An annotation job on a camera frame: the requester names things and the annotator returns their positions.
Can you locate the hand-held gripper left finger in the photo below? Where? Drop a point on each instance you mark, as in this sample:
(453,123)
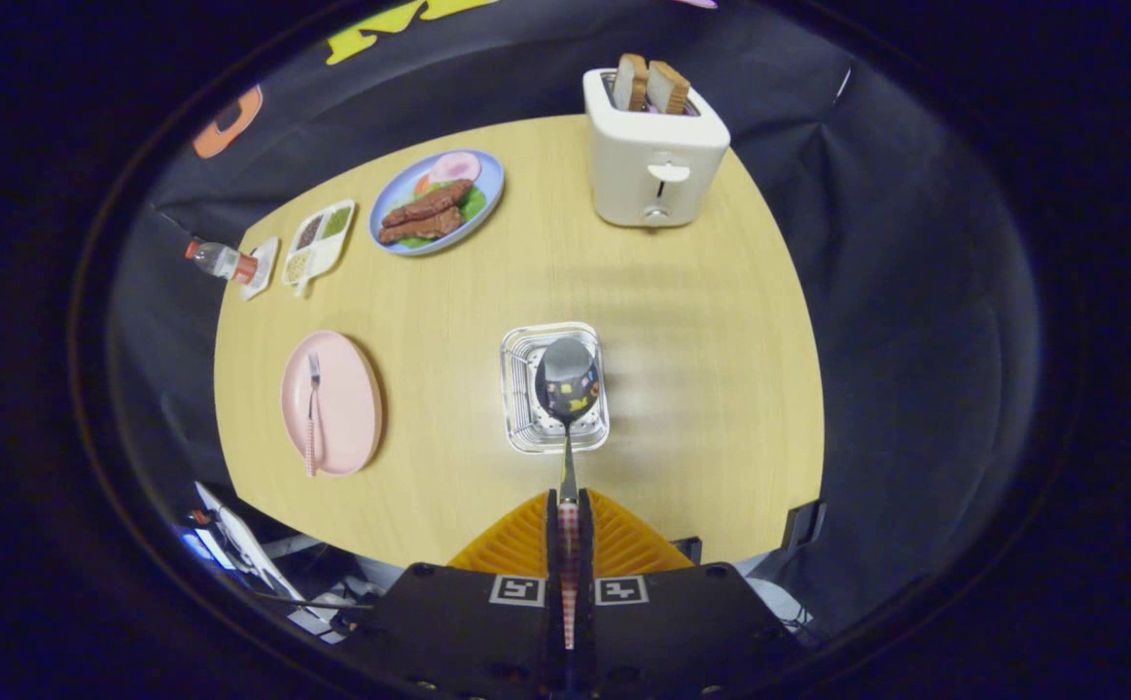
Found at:
(552,554)

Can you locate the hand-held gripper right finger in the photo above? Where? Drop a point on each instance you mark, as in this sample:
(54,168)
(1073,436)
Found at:
(585,554)

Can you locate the pink round plate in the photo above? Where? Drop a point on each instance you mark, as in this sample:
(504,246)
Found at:
(346,408)

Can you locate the white flat panel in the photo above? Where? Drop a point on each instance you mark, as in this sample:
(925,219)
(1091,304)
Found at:
(244,544)

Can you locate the brown sausage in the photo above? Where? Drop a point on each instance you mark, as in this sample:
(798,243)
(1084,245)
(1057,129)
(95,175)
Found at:
(429,202)
(424,227)

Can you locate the green lettuce leaf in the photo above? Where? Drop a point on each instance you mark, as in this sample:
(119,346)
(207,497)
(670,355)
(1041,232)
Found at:
(474,202)

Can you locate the white divided bean tray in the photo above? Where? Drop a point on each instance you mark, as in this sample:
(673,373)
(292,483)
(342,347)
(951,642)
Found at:
(327,248)

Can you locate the blue oval plate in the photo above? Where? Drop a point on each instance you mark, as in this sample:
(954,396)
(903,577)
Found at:
(492,175)

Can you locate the black backdrop cloth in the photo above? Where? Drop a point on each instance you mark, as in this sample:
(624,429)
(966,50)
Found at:
(915,340)

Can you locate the pink ham slice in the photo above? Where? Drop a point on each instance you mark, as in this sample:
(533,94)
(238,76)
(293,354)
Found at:
(455,167)

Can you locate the white square coaster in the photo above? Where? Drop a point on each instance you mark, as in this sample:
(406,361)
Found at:
(265,262)

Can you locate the white toaster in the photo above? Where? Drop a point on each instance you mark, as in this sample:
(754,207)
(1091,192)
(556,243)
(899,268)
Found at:
(653,146)

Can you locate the clear water bottle red label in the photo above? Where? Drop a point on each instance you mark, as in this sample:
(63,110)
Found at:
(220,261)

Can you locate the toast bread slice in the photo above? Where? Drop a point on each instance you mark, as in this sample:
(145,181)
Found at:
(667,89)
(630,83)

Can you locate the black flat bracket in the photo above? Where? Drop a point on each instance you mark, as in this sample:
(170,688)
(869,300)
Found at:
(804,525)

